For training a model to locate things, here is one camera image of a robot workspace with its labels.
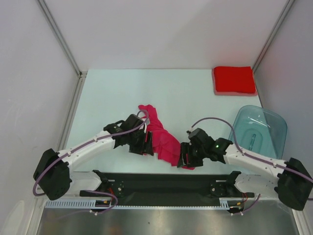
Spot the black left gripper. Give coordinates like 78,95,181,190
127,130,154,156

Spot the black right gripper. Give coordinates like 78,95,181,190
177,142,207,168

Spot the magenta pink t shirt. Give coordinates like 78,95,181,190
138,104,180,167

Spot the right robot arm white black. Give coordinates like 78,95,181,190
177,128,313,211

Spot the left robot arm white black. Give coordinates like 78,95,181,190
32,115,153,201

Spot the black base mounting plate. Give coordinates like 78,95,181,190
80,170,255,206

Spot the folded light pink t shirt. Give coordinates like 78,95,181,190
211,69,258,97

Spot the teal transparent plastic bin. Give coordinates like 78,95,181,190
228,105,288,160

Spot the front aluminium frame rail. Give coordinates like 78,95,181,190
36,188,301,200

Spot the grey slotted cable duct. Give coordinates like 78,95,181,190
45,198,244,211

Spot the left aluminium frame post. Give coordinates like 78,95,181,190
36,0,82,77

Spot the aluminium frame post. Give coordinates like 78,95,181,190
36,0,82,77
252,0,296,73

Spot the right aluminium frame post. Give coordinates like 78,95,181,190
252,0,296,73

